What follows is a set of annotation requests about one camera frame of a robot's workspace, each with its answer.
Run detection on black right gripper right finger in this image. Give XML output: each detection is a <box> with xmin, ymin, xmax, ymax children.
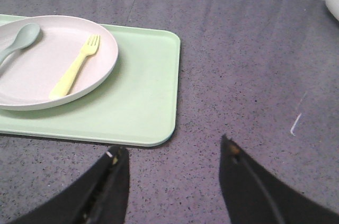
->
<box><xmin>219</xmin><ymin>136</ymin><xmax>326</xmax><ymax>223</ymax></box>

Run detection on yellow plastic fork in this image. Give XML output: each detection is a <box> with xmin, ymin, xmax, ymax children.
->
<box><xmin>49</xmin><ymin>34</ymin><xmax>100</xmax><ymax>100</ymax></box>

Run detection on light green tray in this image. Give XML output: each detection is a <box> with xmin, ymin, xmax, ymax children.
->
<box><xmin>1</xmin><ymin>24</ymin><xmax>180</xmax><ymax>147</ymax></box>

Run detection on light green spoon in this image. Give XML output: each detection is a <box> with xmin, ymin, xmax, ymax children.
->
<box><xmin>1</xmin><ymin>23</ymin><xmax>41</xmax><ymax>64</ymax></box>

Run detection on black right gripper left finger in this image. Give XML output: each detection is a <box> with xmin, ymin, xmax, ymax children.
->
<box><xmin>13</xmin><ymin>146</ymin><xmax>130</xmax><ymax>223</ymax></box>

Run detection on beige round plate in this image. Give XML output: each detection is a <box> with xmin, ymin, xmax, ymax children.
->
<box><xmin>1</xmin><ymin>15</ymin><xmax>119</xmax><ymax>111</ymax></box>

